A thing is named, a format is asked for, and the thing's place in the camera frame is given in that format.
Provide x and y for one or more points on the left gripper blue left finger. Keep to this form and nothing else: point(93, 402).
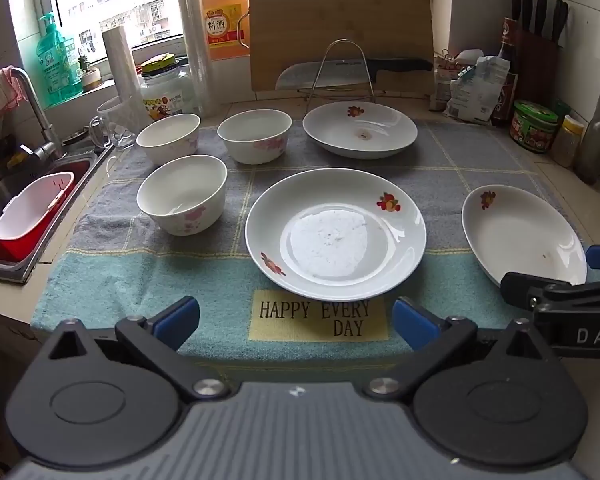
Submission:
point(154, 342)

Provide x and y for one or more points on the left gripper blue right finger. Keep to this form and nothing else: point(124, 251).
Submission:
point(436, 343)

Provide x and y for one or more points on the white fruit plate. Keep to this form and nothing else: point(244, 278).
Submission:
point(511, 230)
point(336, 234)

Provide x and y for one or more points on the white floral bowl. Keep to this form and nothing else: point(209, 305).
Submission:
point(185, 196)

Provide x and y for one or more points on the stained white plate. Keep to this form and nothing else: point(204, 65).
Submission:
point(360, 130)

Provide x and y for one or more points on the steel kitchen sink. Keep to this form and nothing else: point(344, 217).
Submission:
point(83, 161)

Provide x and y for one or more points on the grey teal checked towel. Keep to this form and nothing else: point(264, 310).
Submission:
point(119, 262)

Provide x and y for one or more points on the glass bottle red cap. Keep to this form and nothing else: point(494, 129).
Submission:
point(587, 166)

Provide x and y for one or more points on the yellow cap spice jar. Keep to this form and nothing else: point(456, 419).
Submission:
point(567, 141)

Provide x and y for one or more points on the green lid sauce jar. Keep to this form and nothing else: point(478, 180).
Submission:
point(533, 126)

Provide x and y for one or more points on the small green cap jar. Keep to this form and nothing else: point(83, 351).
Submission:
point(561, 109)

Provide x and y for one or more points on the dark soy sauce bottle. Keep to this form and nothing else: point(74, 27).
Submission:
point(508, 51)

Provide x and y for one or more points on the red white sink basket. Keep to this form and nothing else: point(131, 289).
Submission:
point(26, 217)

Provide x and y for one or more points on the white blue clipped bag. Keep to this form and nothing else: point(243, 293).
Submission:
point(474, 93)

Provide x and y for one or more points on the back left white bowl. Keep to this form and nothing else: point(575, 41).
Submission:
point(170, 138)

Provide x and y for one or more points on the dark red knife block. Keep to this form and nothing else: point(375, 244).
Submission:
point(536, 55)

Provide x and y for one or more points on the clear glass mug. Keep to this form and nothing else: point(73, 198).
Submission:
point(113, 125)

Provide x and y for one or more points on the steel sink faucet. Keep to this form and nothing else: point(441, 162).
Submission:
point(52, 146)

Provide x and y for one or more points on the red white clipped bag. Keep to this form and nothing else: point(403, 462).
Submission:
point(447, 67)

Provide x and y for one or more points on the glass jar yellow lid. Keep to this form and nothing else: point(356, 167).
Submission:
point(166, 87)

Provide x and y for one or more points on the short clear film roll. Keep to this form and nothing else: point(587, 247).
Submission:
point(123, 70)

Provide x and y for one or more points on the small potted plant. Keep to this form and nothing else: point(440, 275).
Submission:
point(91, 76)

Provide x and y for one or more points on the pink cloth on faucet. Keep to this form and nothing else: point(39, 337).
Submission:
point(0, 92)

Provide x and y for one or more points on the green dish soap bottle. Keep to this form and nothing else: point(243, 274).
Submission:
point(59, 60)

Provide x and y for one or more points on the bamboo cutting board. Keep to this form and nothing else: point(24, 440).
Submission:
point(288, 32)

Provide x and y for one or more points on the orange cooking wine jug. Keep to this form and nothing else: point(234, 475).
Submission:
point(227, 28)

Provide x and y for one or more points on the steel wire rack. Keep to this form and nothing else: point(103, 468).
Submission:
point(328, 74)

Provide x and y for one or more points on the black handled kitchen knife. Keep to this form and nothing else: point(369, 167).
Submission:
point(395, 65)

